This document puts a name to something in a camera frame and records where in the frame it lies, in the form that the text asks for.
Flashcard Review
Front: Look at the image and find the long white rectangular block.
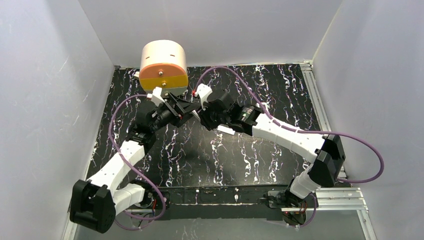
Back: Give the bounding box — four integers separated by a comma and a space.
191, 110, 201, 121

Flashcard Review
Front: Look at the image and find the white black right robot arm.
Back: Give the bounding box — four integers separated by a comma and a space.
193, 90, 346, 207

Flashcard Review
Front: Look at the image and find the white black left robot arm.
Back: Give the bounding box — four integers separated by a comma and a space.
69, 87, 200, 233

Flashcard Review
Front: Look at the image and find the cylindrical drawer box orange front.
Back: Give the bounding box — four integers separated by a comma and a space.
138, 39, 189, 97

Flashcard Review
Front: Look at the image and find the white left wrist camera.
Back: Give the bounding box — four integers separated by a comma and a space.
146, 87, 165, 107

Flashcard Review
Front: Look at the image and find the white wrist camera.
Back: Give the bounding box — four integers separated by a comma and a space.
192, 83, 213, 106
146, 87, 165, 107

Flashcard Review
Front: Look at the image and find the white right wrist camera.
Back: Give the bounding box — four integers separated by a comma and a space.
192, 83, 213, 106

